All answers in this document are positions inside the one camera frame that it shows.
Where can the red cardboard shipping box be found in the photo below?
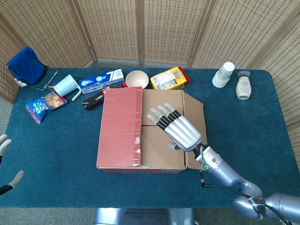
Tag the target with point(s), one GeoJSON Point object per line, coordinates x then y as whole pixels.
{"type": "Point", "coordinates": [119, 131]}

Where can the beige bowl red outside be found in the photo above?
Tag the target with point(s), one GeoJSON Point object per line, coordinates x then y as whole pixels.
{"type": "Point", "coordinates": [137, 78]}

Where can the woven folding screen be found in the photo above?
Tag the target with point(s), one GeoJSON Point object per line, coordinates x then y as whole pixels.
{"type": "Point", "coordinates": [112, 28]}

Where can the stack of paper cups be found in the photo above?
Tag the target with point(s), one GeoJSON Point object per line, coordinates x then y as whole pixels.
{"type": "Point", "coordinates": [222, 75]}

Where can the light blue plastic mug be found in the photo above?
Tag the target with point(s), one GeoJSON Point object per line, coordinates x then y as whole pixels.
{"type": "Point", "coordinates": [64, 85]}

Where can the blue towel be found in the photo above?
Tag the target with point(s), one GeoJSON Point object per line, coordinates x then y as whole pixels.
{"type": "Point", "coordinates": [27, 64]}

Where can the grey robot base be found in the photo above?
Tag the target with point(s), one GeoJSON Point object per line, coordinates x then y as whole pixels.
{"type": "Point", "coordinates": [145, 216]}

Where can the dark cola bottle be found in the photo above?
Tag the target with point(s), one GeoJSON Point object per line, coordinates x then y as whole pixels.
{"type": "Point", "coordinates": [92, 102]}

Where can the yellow noodle packet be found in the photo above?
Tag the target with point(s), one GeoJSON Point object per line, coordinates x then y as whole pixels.
{"type": "Point", "coordinates": [167, 79]}

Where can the blue cookie snack bag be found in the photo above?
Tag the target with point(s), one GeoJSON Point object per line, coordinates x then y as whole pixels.
{"type": "Point", "coordinates": [45, 105]}

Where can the blue white toothpaste box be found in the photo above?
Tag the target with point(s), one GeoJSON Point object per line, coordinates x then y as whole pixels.
{"type": "Point", "coordinates": [100, 80]}

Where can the mayonnaise squeeze bottle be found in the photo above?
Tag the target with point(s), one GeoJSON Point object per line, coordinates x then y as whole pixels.
{"type": "Point", "coordinates": [243, 87]}

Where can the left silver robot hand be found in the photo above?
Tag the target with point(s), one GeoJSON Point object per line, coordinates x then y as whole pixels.
{"type": "Point", "coordinates": [5, 144]}

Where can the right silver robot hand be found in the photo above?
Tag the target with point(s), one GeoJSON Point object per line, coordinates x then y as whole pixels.
{"type": "Point", "coordinates": [182, 132]}

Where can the small white clip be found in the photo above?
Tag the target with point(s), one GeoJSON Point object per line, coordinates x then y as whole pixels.
{"type": "Point", "coordinates": [20, 82]}

